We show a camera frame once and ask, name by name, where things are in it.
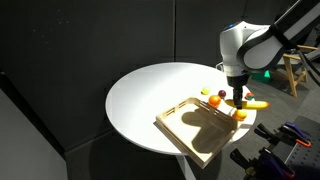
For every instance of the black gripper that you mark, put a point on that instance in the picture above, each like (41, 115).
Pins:
(238, 81)

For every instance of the yellow banana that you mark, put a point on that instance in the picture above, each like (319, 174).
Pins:
(255, 105)

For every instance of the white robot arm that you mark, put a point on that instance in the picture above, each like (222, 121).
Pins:
(246, 46)

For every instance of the wooden crate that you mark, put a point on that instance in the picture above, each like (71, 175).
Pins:
(173, 123)

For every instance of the red strawberry with green top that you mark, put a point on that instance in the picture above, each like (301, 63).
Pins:
(250, 96)

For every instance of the dark purple plum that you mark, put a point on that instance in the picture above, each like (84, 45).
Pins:
(222, 94)

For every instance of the yellow-orange round fruit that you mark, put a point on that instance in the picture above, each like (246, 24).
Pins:
(240, 115)

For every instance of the orange fruit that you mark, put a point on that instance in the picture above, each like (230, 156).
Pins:
(215, 100)

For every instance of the green box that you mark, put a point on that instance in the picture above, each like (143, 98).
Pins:
(262, 77)

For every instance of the yellow-green lime fruit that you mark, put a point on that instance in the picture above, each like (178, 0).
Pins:
(206, 90)

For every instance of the wooden stool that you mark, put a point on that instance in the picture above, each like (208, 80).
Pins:
(291, 73)

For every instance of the purple clamp with orange trigger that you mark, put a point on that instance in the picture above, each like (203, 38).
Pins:
(295, 131)
(271, 163)

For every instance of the black perforated board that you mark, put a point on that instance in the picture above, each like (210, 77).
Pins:
(305, 161)

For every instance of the white table pedestal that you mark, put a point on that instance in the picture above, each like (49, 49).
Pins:
(186, 168)

